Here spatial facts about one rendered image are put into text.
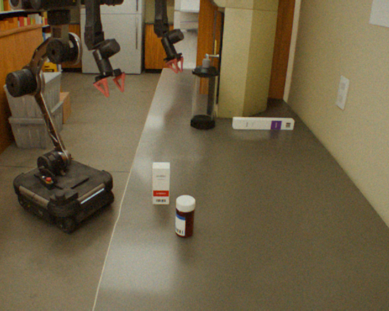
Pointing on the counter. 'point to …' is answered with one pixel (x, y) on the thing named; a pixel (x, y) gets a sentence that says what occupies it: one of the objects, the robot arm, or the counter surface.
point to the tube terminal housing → (246, 57)
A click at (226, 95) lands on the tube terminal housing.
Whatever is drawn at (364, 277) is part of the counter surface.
